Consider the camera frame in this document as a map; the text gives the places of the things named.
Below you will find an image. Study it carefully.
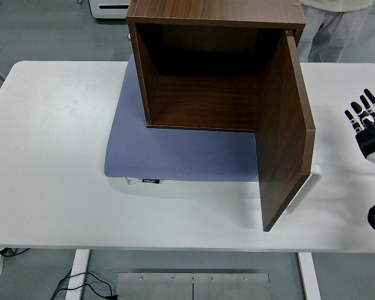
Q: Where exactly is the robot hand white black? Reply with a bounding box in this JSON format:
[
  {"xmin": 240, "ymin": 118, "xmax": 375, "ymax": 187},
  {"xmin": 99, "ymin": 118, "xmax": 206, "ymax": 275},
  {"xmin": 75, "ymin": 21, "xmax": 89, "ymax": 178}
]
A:
[{"xmin": 344, "ymin": 88, "xmax": 375, "ymax": 181}]

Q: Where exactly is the brown wooden cabinet door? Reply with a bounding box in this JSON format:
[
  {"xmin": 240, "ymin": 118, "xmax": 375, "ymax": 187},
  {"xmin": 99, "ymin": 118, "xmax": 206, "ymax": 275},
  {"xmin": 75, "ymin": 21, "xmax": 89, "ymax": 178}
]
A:
[{"xmin": 254, "ymin": 29, "xmax": 316, "ymax": 233}]

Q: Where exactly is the brown wooden cabinet body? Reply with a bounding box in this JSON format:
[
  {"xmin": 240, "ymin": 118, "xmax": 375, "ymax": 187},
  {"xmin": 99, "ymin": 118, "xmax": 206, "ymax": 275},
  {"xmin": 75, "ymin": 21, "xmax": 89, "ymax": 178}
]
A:
[{"xmin": 126, "ymin": 0, "xmax": 307, "ymax": 134}]

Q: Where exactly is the person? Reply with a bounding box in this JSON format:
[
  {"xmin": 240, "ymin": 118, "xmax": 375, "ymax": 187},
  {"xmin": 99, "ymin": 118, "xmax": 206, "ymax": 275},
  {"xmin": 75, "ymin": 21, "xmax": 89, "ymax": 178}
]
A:
[{"xmin": 296, "ymin": 0, "xmax": 375, "ymax": 63}]

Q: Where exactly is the white table leg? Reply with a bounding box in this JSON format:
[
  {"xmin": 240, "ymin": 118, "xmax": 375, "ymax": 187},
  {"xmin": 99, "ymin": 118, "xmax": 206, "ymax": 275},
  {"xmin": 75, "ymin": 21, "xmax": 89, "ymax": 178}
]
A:
[
  {"xmin": 64, "ymin": 249, "xmax": 91, "ymax": 300},
  {"xmin": 297, "ymin": 251, "xmax": 322, "ymax": 300}
]

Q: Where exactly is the blue-grey textured mat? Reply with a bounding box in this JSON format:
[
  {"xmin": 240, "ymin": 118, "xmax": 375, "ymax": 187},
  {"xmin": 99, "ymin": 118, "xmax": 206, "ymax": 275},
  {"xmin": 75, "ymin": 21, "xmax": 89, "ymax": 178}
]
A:
[{"xmin": 103, "ymin": 55, "xmax": 260, "ymax": 183}]

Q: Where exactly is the grey metal plate with screws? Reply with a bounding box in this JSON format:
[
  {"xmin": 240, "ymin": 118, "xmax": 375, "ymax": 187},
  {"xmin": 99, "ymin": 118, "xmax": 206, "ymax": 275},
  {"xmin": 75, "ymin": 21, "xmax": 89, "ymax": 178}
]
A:
[
  {"xmin": 116, "ymin": 272, "xmax": 194, "ymax": 300},
  {"xmin": 192, "ymin": 273, "xmax": 271, "ymax": 300}
]

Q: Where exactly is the white appliance box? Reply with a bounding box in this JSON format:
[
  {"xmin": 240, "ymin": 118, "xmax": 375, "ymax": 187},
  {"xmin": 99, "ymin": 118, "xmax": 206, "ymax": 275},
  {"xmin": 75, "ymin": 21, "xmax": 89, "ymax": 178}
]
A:
[{"xmin": 87, "ymin": 0, "xmax": 132, "ymax": 20}]

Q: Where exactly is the white cabinet door handle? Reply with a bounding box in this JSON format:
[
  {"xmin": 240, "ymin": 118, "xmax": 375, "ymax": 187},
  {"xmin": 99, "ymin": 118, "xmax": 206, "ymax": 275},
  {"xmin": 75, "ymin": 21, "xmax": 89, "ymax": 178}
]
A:
[{"xmin": 283, "ymin": 165, "xmax": 323, "ymax": 216}]

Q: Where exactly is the black floor cable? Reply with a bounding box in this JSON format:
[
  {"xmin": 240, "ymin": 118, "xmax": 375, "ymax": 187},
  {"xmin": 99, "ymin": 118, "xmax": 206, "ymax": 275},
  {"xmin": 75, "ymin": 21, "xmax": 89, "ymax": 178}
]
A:
[{"xmin": 49, "ymin": 271, "xmax": 121, "ymax": 300}]

